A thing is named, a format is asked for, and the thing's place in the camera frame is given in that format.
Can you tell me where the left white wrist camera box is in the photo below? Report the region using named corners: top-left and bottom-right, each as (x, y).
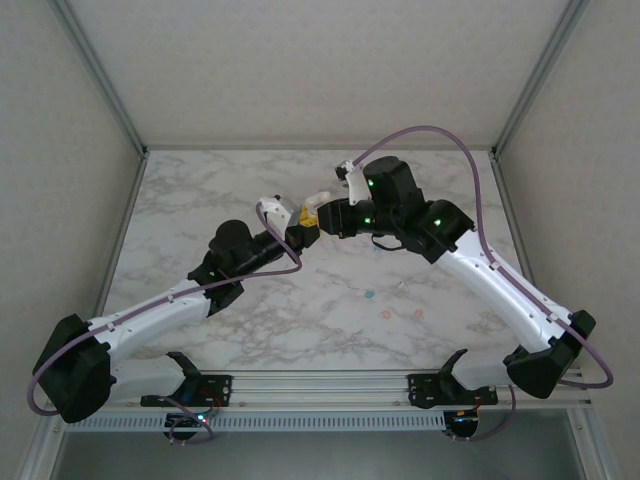
top-left (255, 195), bottom-right (297, 235)

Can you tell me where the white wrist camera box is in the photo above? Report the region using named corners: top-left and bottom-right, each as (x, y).
top-left (333, 158), bottom-right (374, 207)
top-left (255, 195), bottom-right (297, 235)

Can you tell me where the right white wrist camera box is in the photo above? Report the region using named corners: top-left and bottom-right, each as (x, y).
top-left (333, 158), bottom-right (374, 207)

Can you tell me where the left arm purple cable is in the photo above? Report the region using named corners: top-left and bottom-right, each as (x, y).
top-left (27, 202), bottom-right (304, 446)

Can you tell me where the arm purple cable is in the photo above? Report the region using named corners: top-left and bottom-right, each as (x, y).
top-left (27, 202), bottom-right (304, 446)
top-left (353, 124), bottom-right (615, 444)

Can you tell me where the thin black wrist wire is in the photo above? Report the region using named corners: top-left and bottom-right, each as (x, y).
top-left (371, 233), bottom-right (404, 253)

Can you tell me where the aluminium table edge rail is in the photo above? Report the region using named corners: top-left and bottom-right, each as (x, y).
top-left (489, 154), bottom-right (560, 370)
top-left (143, 143), bottom-right (497, 153)
top-left (97, 152), bottom-right (151, 374)

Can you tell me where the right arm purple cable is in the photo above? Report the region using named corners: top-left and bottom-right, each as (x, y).
top-left (353, 124), bottom-right (615, 444)

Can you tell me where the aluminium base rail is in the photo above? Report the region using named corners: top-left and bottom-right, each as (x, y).
top-left (47, 368), bottom-right (594, 412)

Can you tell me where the aluminium frame post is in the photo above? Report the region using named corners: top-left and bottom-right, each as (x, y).
top-left (52, 0), bottom-right (150, 155)
top-left (491, 0), bottom-right (596, 157)

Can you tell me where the grey slotted cable duct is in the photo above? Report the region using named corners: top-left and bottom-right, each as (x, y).
top-left (64, 412), bottom-right (447, 433)

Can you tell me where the aluminium frame leg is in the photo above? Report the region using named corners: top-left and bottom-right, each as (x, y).
top-left (567, 407), bottom-right (619, 480)
top-left (14, 409), bottom-right (66, 480)

